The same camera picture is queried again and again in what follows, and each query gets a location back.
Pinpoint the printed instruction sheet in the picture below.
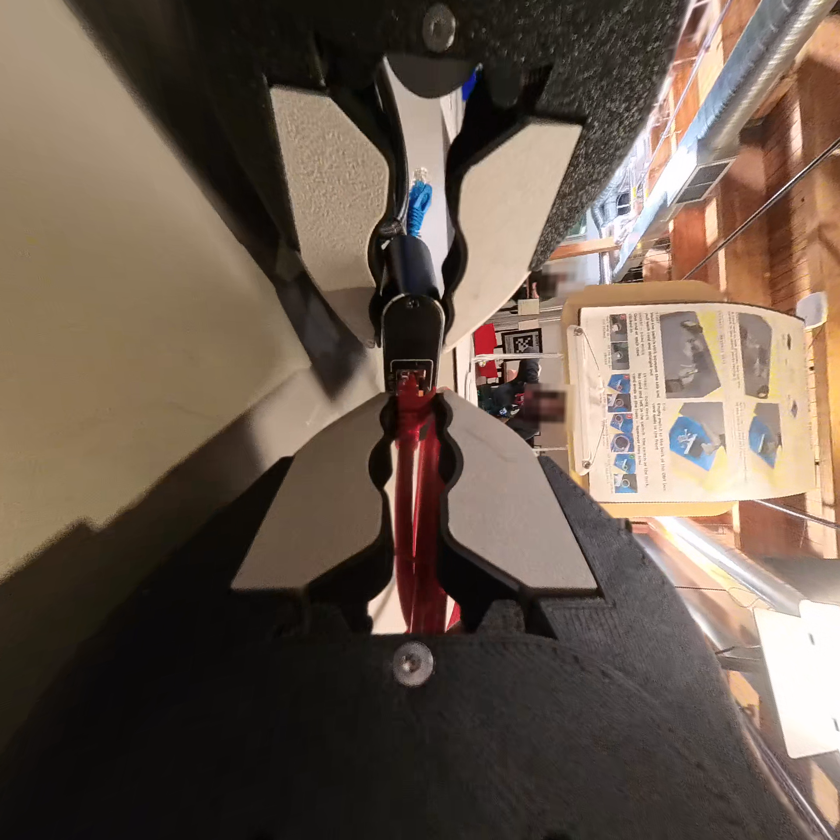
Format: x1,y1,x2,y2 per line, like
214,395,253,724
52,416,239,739
581,302,819,504

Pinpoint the metal ventilation duct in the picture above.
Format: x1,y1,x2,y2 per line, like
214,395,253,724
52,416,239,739
613,0,818,266

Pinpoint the white document stand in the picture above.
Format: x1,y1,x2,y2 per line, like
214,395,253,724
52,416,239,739
561,281,823,521

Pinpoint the red box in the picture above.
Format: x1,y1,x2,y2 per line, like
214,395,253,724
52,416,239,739
471,323,501,380

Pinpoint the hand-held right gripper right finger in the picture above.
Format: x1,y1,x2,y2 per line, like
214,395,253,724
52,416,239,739
435,388,600,614

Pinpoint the black ethernet cable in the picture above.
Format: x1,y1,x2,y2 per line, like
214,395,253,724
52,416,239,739
373,59,413,263

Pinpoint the black ethernet port splitter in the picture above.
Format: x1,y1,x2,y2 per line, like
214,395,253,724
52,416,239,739
379,233,448,396

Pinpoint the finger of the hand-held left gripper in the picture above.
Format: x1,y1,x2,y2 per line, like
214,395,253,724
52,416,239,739
443,117,585,355
269,85,396,349

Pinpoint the red ethernet cable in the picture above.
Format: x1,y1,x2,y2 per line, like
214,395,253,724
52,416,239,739
392,366,462,635

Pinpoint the black white marker tag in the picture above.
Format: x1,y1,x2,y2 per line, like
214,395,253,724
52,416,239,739
500,327,543,360

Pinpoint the blue ethernet cable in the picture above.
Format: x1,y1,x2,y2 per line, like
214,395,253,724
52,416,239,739
406,166,435,238

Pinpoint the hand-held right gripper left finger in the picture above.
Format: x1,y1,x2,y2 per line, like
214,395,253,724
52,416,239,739
230,392,396,614

